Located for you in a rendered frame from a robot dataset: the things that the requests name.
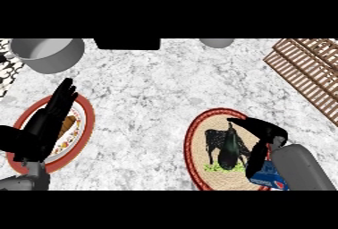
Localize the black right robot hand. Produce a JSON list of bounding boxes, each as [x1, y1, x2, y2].
[[226, 116, 289, 182]]

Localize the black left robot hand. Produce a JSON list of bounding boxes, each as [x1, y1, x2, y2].
[[0, 77, 80, 164]]

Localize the dark eggplant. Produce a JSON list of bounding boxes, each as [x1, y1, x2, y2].
[[217, 122, 244, 171]]

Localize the brown wooden tiered shelf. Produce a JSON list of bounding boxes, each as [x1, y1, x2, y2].
[[263, 38, 338, 127]]

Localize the brown food piece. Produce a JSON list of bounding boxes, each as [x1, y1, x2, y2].
[[56, 114, 80, 140]]

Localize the red rimmed patterned plate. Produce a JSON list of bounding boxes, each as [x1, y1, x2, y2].
[[6, 93, 96, 175]]

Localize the black and white patterned cloth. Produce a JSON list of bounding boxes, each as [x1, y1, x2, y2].
[[0, 38, 25, 99]]

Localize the grey pot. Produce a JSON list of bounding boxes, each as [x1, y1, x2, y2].
[[8, 38, 86, 75]]

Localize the black appliance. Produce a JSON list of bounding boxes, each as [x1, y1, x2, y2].
[[93, 38, 163, 51]]

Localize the grey round container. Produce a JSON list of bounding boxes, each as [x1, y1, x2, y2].
[[198, 38, 235, 49]]

